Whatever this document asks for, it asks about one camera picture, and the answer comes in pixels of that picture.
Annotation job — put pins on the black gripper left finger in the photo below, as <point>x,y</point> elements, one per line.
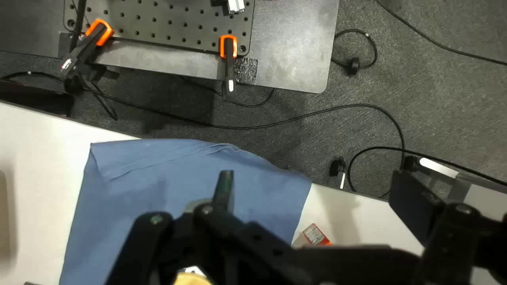
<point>248,254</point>

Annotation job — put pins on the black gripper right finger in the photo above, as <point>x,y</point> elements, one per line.
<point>465,243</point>

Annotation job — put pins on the blue printed t-shirt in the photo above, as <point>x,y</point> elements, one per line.
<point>168,184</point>

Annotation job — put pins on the orange black bar clamp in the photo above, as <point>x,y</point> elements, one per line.
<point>227,53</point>
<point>88,45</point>

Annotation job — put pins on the perforated metal breadboard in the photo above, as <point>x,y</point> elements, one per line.
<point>168,21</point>

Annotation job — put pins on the black stereo camera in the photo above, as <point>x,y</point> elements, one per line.
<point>417,200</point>

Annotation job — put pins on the grey metal base plate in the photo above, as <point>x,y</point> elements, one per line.
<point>295,48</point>

